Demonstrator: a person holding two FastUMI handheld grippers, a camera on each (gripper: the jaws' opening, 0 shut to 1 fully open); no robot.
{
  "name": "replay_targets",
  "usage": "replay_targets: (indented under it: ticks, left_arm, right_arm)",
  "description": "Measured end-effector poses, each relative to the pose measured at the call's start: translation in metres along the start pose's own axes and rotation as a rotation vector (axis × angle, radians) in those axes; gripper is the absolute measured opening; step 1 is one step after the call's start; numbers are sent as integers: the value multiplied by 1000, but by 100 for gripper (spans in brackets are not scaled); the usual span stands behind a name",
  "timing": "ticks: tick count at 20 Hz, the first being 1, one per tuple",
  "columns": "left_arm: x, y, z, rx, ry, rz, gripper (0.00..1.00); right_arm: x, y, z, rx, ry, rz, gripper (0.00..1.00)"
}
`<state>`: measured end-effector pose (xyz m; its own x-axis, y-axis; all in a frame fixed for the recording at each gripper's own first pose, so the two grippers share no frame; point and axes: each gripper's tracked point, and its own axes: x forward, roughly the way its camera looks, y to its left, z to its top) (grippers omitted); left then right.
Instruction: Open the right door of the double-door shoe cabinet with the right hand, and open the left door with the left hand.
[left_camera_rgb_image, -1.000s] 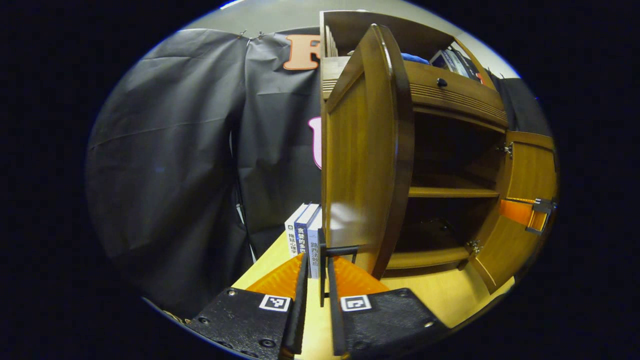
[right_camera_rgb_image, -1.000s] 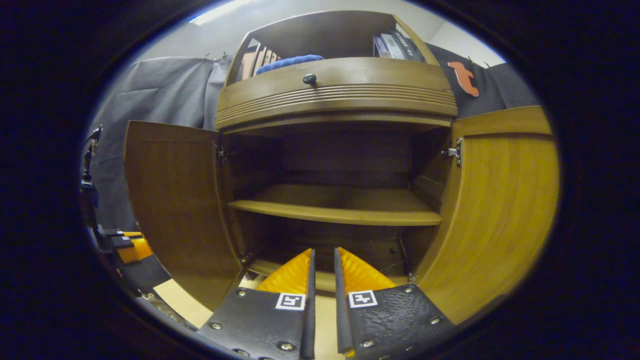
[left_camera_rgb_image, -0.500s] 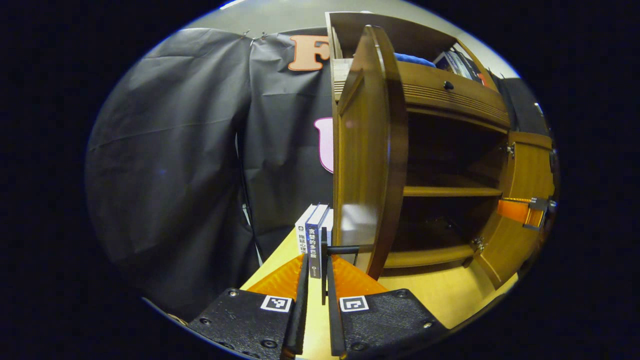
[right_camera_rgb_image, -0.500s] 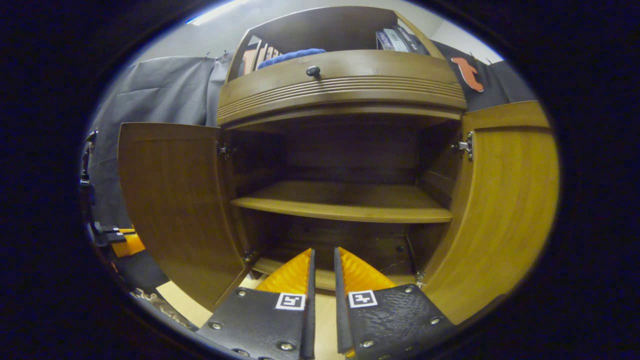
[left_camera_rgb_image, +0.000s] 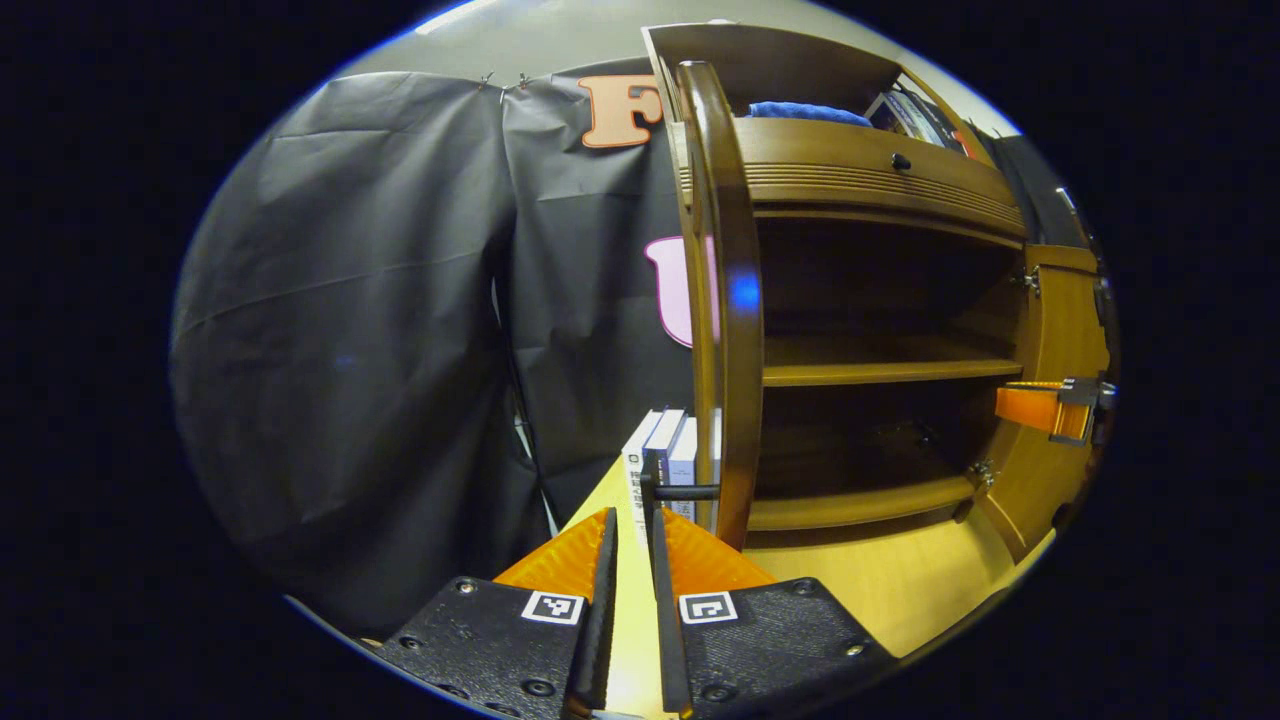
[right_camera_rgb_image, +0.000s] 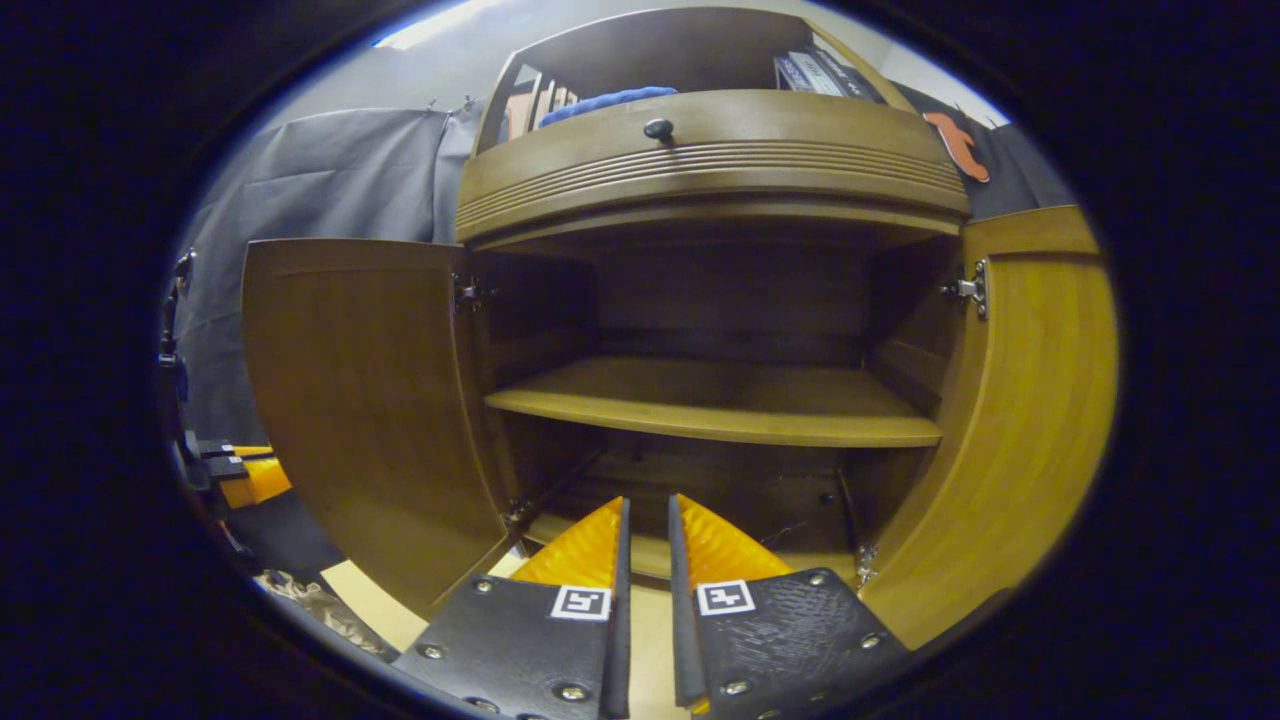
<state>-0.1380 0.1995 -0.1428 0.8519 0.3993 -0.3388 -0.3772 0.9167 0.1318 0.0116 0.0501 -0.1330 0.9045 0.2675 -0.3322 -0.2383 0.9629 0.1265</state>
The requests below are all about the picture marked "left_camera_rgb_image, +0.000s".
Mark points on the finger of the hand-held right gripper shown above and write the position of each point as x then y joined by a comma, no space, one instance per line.
1040,410

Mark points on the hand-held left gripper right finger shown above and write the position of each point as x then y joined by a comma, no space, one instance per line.
668,620

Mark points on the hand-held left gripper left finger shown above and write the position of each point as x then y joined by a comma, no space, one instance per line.
600,620

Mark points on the wooden cabinet door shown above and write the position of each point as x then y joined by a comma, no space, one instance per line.
1060,340
735,350

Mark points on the wooden double-door shoe cabinet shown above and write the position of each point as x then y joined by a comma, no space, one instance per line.
880,190

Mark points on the white standing book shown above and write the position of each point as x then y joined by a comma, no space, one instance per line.
636,470

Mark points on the pale blue standing book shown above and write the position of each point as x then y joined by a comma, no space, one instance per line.
685,460

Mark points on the dark blue standing book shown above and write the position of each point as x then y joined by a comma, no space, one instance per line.
666,440

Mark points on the black backdrop cloth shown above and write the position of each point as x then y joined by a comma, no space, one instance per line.
380,330
1040,195

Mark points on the black spine book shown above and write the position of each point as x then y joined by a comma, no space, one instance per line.
945,128

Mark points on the wooden drawer with black knob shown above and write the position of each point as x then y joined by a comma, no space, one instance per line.
850,165

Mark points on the white spine book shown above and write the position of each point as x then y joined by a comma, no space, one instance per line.
915,118

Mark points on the blue cover book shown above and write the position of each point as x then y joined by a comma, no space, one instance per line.
885,112

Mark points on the blue folded towel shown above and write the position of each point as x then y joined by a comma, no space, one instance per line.
805,112

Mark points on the metal cloth clip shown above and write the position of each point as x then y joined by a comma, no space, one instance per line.
522,81
487,79

